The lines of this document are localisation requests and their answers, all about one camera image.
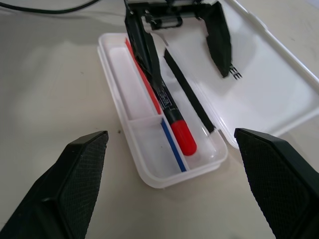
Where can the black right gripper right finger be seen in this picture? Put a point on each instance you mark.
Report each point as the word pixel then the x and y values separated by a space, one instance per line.
pixel 279 184

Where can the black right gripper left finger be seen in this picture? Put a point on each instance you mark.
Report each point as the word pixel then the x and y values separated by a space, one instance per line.
pixel 62 189

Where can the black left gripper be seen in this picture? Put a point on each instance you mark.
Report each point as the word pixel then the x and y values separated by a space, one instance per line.
pixel 164 10

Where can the black marker with red cap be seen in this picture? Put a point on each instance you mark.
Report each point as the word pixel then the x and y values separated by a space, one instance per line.
pixel 183 134

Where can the white plastic pencil case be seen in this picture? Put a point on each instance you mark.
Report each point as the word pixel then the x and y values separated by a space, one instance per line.
pixel 256 82

